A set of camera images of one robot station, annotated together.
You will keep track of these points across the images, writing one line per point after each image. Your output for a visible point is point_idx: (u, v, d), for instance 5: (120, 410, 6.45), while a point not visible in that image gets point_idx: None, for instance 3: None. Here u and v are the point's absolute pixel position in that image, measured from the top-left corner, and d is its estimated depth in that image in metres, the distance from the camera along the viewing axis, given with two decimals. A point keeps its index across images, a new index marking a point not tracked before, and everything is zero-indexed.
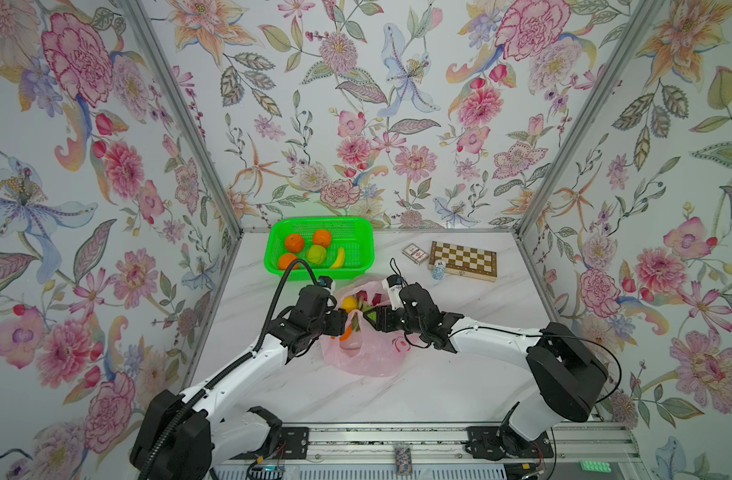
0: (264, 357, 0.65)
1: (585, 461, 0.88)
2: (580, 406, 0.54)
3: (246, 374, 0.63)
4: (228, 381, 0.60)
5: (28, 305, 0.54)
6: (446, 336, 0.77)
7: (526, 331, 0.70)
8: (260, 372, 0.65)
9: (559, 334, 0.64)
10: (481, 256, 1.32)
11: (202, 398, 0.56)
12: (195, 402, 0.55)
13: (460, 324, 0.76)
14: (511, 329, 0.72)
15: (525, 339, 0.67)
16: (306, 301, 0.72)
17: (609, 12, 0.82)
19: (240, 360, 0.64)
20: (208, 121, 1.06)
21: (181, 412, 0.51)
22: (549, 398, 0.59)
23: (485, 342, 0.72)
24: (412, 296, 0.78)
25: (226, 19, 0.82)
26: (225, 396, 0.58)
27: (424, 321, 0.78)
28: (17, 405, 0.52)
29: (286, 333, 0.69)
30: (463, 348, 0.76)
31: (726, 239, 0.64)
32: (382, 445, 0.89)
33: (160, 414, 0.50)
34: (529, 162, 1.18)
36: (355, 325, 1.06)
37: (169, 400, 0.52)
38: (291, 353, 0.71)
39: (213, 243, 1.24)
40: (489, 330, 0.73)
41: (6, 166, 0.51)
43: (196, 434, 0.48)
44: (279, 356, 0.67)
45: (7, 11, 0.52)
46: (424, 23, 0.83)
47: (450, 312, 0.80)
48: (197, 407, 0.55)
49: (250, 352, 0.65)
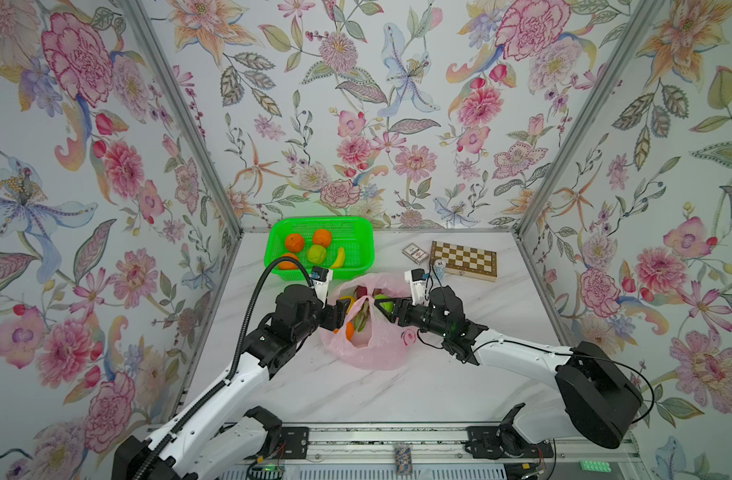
0: (239, 383, 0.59)
1: (586, 462, 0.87)
2: (612, 432, 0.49)
3: (221, 404, 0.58)
4: (199, 418, 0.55)
5: (28, 305, 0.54)
6: (469, 348, 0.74)
7: (554, 347, 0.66)
8: (238, 398, 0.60)
9: (591, 355, 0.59)
10: (481, 256, 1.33)
11: (169, 443, 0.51)
12: (162, 448, 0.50)
13: (485, 337, 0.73)
14: (539, 345, 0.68)
15: (554, 357, 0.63)
16: (285, 311, 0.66)
17: (609, 12, 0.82)
19: (213, 390, 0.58)
20: (208, 121, 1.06)
21: (147, 461, 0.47)
22: (577, 420, 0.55)
23: (513, 357, 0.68)
24: (445, 304, 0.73)
25: (226, 19, 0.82)
26: (195, 436, 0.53)
27: (450, 332, 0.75)
28: (17, 405, 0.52)
29: (270, 349, 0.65)
30: (488, 361, 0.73)
31: (726, 239, 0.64)
32: (382, 444, 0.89)
33: (125, 462, 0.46)
34: (529, 162, 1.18)
36: (357, 325, 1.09)
37: (137, 445, 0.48)
38: (273, 368, 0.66)
39: (213, 243, 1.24)
40: (516, 344, 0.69)
41: (6, 166, 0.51)
43: None
44: (257, 377, 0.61)
45: (7, 11, 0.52)
46: (424, 23, 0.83)
47: (475, 324, 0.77)
48: (165, 453, 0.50)
49: (223, 380, 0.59)
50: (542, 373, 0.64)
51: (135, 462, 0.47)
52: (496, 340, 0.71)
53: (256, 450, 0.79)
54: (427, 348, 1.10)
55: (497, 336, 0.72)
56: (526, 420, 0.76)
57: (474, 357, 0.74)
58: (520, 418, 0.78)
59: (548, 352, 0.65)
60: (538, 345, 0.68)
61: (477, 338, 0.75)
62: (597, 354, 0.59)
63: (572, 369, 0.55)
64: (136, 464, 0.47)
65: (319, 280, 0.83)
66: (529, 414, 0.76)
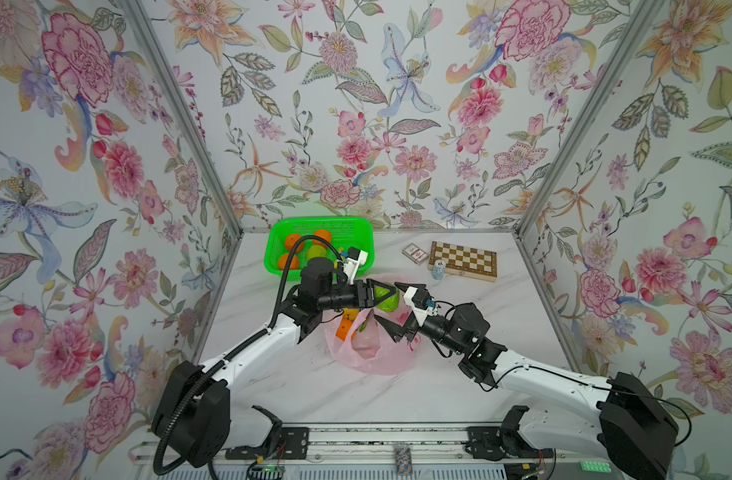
0: (278, 334, 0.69)
1: (586, 462, 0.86)
2: (658, 473, 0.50)
3: (263, 349, 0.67)
4: (245, 354, 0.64)
5: (28, 305, 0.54)
6: (487, 368, 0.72)
7: (591, 379, 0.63)
8: (275, 347, 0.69)
9: (633, 389, 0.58)
10: (481, 256, 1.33)
11: (221, 369, 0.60)
12: (215, 371, 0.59)
13: (505, 363, 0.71)
14: (572, 374, 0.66)
15: (594, 391, 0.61)
16: (309, 282, 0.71)
17: (609, 12, 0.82)
19: (255, 336, 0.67)
20: (208, 121, 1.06)
21: (200, 382, 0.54)
22: (615, 455, 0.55)
23: (543, 386, 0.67)
24: (474, 331, 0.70)
25: (226, 19, 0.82)
26: (242, 368, 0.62)
27: (468, 353, 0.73)
28: (18, 404, 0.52)
29: (300, 310, 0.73)
30: (506, 382, 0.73)
31: (726, 239, 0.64)
32: (382, 445, 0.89)
33: (181, 384, 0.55)
34: (529, 163, 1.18)
36: (358, 326, 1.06)
37: (190, 369, 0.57)
38: (303, 333, 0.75)
39: (213, 243, 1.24)
40: (546, 372, 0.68)
41: (6, 166, 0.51)
43: (217, 401, 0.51)
44: (293, 333, 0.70)
45: (7, 11, 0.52)
46: (424, 23, 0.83)
47: (492, 344, 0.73)
48: (218, 376, 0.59)
49: (265, 329, 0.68)
50: (579, 407, 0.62)
51: (187, 383, 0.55)
52: (519, 365, 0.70)
53: (259, 445, 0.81)
54: (427, 348, 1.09)
55: (519, 360, 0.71)
56: (534, 430, 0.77)
57: (491, 378, 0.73)
58: (528, 426, 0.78)
59: (583, 383, 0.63)
60: (570, 375, 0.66)
61: (497, 361, 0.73)
62: (637, 387, 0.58)
63: (617, 408, 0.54)
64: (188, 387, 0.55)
65: (350, 258, 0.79)
66: (542, 425, 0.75)
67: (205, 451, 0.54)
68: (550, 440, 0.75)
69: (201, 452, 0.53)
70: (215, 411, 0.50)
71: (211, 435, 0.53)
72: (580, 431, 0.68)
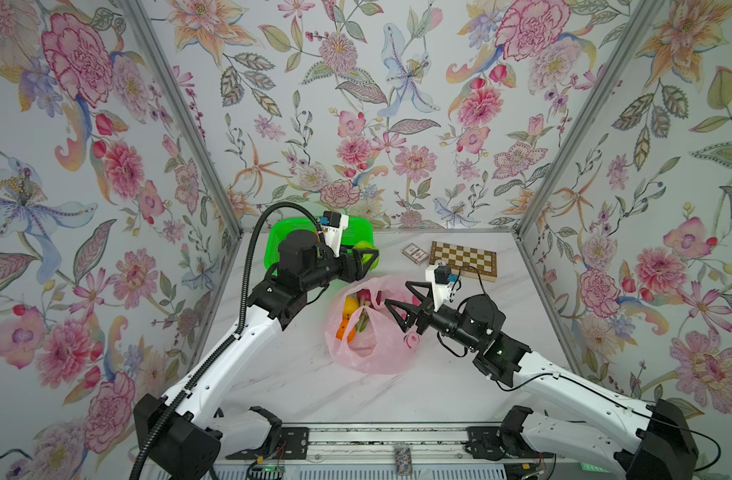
0: (250, 336, 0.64)
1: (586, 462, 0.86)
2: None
3: (234, 358, 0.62)
4: (211, 375, 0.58)
5: (28, 305, 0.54)
6: (506, 364, 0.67)
7: (629, 403, 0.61)
8: (251, 350, 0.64)
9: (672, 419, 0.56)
10: (481, 256, 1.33)
11: (184, 399, 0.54)
12: (178, 403, 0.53)
13: (531, 367, 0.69)
14: (608, 394, 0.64)
15: (633, 416, 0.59)
16: (290, 259, 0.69)
17: (609, 12, 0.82)
19: (225, 346, 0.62)
20: (208, 121, 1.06)
21: (165, 415, 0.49)
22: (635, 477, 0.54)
23: (575, 401, 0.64)
24: (488, 322, 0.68)
25: (226, 19, 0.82)
26: (210, 392, 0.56)
27: (484, 348, 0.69)
28: (18, 404, 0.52)
29: (281, 294, 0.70)
30: (528, 386, 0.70)
31: (726, 239, 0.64)
32: (382, 444, 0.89)
33: (145, 418, 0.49)
34: (529, 163, 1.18)
36: (359, 325, 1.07)
37: (153, 403, 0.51)
38: (285, 318, 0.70)
39: (213, 243, 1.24)
40: (580, 386, 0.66)
41: (6, 166, 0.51)
43: (184, 439, 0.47)
44: (269, 328, 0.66)
45: (7, 11, 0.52)
46: (424, 23, 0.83)
47: (513, 341, 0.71)
48: (182, 408, 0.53)
49: (233, 335, 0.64)
50: (612, 429, 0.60)
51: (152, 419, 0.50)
52: (547, 372, 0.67)
53: (258, 447, 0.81)
54: (428, 348, 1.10)
55: (546, 367, 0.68)
56: (540, 435, 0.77)
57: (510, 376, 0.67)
58: (535, 431, 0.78)
59: (620, 406, 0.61)
60: (607, 394, 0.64)
61: (521, 363, 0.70)
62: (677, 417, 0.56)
63: (657, 438, 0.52)
64: (154, 419, 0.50)
65: (331, 227, 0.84)
66: (547, 431, 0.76)
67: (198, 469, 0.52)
68: (554, 447, 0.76)
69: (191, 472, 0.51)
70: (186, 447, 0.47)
71: (195, 459, 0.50)
72: (593, 445, 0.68)
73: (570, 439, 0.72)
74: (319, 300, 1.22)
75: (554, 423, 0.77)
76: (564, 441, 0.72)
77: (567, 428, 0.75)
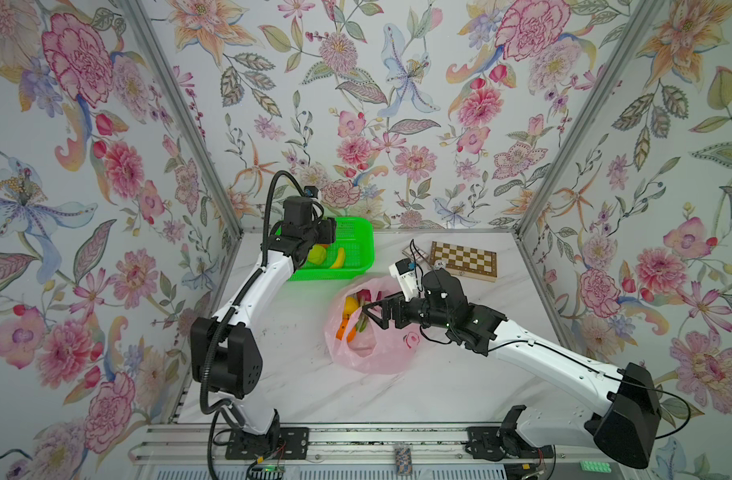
0: (273, 269, 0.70)
1: (586, 462, 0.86)
2: (645, 459, 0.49)
3: (265, 285, 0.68)
4: (251, 296, 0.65)
5: (28, 305, 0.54)
6: (480, 333, 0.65)
7: (601, 367, 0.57)
8: (276, 282, 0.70)
9: (643, 381, 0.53)
10: (481, 256, 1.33)
11: (234, 314, 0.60)
12: (230, 317, 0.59)
13: (505, 334, 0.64)
14: (580, 359, 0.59)
15: (605, 380, 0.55)
16: (293, 212, 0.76)
17: (609, 12, 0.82)
19: (253, 277, 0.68)
20: (208, 121, 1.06)
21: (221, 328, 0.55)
22: (601, 438, 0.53)
23: (547, 367, 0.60)
24: (440, 288, 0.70)
25: (226, 19, 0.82)
26: (254, 308, 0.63)
27: (454, 318, 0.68)
28: (19, 405, 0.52)
29: (291, 241, 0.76)
30: (499, 355, 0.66)
31: (726, 239, 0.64)
32: (382, 445, 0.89)
33: (202, 335, 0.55)
34: (529, 163, 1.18)
36: (359, 325, 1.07)
37: (206, 323, 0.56)
38: (295, 262, 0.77)
39: (213, 243, 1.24)
40: (550, 351, 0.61)
41: (6, 166, 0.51)
43: (243, 339, 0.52)
44: (285, 265, 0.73)
45: (7, 11, 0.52)
46: (424, 23, 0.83)
47: (483, 307, 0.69)
48: (234, 321, 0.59)
49: (259, 268, 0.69)
50: (584, 395, 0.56)
51: (209, 334, 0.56)
52: (522, 339, 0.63)
53: (263, 431, 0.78)
54: (428, 349, 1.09)
55: (521, 334, 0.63)
56: (530, 426, 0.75)
57: (485, 346, 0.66)
58: (526, 423, 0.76)
59: (592, 370, 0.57)
60: (578, 359, 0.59)
61: (496, 331, 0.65)
62: (647, 380, 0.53)
63: (627, 400, 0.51)
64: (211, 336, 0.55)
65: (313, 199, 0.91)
66: (536, 421, 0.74)
67: (251, 382, 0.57)
68: (547, 437, 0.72)
69: (248, 383, 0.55)
70: (246, 347, 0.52)
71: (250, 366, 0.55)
72: (570, 421, 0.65)
73: (553, 423, 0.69)
74: (319, 300, 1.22)
75: (542, 412, 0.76)
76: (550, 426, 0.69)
77: (551, 414, 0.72)
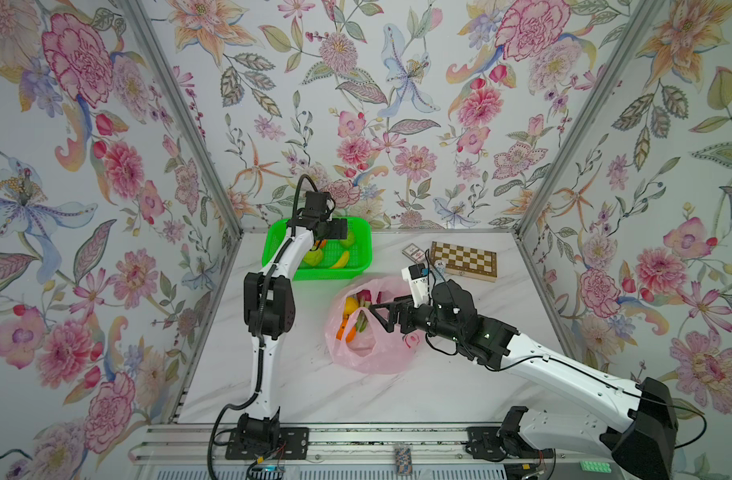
0: (300, 239, 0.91)
1: (586, 463, 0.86)
2: (666, 475, 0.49)
3: (296, 250, 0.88)
4: (286, 256, 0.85)
5: (28, 305, 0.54)
6: (491, 348, 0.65)
7: (619, 382, 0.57)
8: (303, 250, 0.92)
9: (663, 399, 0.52)
10: (481, 256, 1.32)
11: (276, 268, 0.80)
12: (272, 270, 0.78)
13: (519, 349, 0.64)
14: (597, 374, 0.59)
15: (624, 397, 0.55)
16: (313, 202, 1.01)
17: (609, 12, 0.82)
19: (287, 243, 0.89)
20: (208, 121, 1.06)
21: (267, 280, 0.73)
22: (620, 454, 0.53)
23: (563, 383, 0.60)
24: (453, 302, 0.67)
25: (226, 19, 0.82)
26: (289, 265, 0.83)
27: (463, 333, 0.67)
28: (18, 405, 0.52)
29: (311, 221, 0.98)
30: (513, 370, 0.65)
31: (726, 239, 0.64)
32: (382, 445, 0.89)
33: (252, 286, 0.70)
34: (529, 163, 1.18)
36: (359, 325, 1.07)
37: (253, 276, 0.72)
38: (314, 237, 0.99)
39: (213, 243, 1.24)
40: (568, 367, 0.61)
41: (6, 166, 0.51)
43: (286, 285, 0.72)
44: (308, 237, 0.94)
45: (8, 11, 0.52)
46: (424, 23, 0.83)
47: (493, 321, 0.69)
48: (276, 273, 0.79)
49: (290, 238, 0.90)
50: (602, 411, 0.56)
51: (258, 284, 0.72)
52: (536, 354, 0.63)
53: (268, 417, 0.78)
54: (427, 349, 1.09)
55: (535, 349, 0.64)
56: (536, 432, 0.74)
57: (497, 361, 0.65)
58: (531, 427, 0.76)
59: (611, 386, 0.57)
60: (595, 374, 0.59)
61: (509, 346, 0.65)
62: (666, 396, 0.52)
63: (647, 417, 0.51)
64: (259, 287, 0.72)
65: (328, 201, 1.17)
66: (543, 426, 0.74)
67: (288, 322, 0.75)
68: (551, 441, 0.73)
69: (286, 323, 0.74)
70: (287, 291, 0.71)
71: (288, 307, 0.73)
72: (582, 431, 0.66)
73: (563, 430, 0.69)
74: (319, 300, 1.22)
75: (548, 416, 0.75)
76: (560, 434, 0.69)
77: (557, 418, 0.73)
